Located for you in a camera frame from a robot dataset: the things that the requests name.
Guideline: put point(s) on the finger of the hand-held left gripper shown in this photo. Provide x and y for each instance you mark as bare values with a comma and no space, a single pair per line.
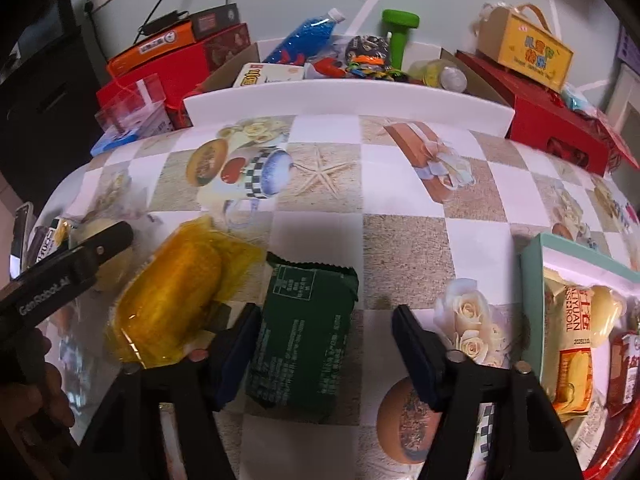
107,240

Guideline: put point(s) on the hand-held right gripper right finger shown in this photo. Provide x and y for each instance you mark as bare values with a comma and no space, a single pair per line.
415,355

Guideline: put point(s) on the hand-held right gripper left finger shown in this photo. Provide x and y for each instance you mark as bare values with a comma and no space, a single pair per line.
235,355

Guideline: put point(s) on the round pale cookie packet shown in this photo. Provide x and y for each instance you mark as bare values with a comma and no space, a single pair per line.
107,277

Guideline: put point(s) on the green cracker packet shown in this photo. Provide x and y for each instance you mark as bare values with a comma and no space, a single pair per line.
305,330

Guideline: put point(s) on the teal rimmed white tray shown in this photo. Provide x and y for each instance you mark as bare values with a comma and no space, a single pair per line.
532,285

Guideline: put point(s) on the beige roll cake packet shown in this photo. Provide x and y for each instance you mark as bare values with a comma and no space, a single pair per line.
570,340

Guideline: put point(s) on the brown red snack packet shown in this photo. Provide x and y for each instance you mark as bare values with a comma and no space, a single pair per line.
625,375

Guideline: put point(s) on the red patterned snack packet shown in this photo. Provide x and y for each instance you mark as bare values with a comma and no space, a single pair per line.
617,447

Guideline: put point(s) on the person's left hand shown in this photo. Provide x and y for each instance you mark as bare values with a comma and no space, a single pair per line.
52,390

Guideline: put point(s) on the smartphone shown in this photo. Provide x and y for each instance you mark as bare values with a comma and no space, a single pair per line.
21,240

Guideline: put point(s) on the yellow cake packet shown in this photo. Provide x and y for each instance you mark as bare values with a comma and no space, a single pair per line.
170,295

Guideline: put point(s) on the blue white flat box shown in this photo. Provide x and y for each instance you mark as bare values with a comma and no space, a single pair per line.
117,140

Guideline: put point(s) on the clear plastic box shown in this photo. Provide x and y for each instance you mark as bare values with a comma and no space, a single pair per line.
132,102

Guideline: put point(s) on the dark cabinet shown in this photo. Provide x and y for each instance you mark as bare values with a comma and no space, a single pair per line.
40,110

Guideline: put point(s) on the large red gift box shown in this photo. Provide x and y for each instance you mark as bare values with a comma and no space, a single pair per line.
165,77

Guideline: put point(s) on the orange flat box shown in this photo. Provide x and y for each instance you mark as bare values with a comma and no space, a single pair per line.
150,50

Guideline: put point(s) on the cardboard box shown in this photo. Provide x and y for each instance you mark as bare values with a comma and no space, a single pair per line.
225,67

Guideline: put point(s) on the black power adapter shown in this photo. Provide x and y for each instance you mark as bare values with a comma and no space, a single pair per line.
162,22

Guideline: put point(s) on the white card box yellow print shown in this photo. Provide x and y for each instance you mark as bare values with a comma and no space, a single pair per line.
265,76

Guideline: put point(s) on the white foam board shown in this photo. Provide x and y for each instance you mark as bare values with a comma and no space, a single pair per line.
350,97

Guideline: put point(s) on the red windowed gift box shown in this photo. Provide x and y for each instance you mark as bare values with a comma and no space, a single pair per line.
550,120

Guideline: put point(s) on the red plastic toy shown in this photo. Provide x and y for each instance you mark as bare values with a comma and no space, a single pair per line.
327,66

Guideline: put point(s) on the yellow green bottle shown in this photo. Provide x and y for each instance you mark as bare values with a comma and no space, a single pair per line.
440,75

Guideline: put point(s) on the blue bead bottle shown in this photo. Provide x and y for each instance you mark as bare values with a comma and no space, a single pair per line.
302,35

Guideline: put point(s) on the multicoloured small toys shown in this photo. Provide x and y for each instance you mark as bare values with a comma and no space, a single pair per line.
375,71

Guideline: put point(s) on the light blue small item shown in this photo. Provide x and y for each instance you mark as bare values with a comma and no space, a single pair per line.
577,98

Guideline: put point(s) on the dark candy bag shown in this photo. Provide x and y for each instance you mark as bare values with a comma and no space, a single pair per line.
367,50

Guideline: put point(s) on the green dumbbell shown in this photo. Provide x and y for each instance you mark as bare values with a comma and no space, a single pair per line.
400,25

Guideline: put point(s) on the white shelf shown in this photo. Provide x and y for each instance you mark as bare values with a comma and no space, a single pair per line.
622,90

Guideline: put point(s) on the purple plastic basket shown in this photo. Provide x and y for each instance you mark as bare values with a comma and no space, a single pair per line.
629,42

